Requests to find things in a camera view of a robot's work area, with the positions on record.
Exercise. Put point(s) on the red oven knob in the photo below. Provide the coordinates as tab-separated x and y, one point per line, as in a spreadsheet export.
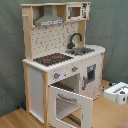
56	75
74	68

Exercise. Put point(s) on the white oven door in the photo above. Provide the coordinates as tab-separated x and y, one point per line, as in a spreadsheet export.
63	102

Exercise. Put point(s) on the wooden toy kitchen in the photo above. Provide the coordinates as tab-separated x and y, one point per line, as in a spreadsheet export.
46	40

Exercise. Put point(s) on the black stovetop red burners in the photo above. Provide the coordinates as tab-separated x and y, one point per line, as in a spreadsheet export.
52	59

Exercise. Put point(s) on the grey sink basin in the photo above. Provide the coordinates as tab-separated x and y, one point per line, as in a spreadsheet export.
79	51

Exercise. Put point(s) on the black faucet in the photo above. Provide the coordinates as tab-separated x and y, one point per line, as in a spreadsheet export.
72	42

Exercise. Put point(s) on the white fridge door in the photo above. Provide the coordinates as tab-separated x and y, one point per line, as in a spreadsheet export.
90	76

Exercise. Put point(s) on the grey range hood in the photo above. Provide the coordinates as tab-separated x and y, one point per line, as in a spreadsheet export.
48	18

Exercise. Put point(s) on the toy microwave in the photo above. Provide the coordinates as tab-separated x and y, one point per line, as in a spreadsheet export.
77	11

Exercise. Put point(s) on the white box on floor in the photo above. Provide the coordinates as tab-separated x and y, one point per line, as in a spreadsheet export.
117	93

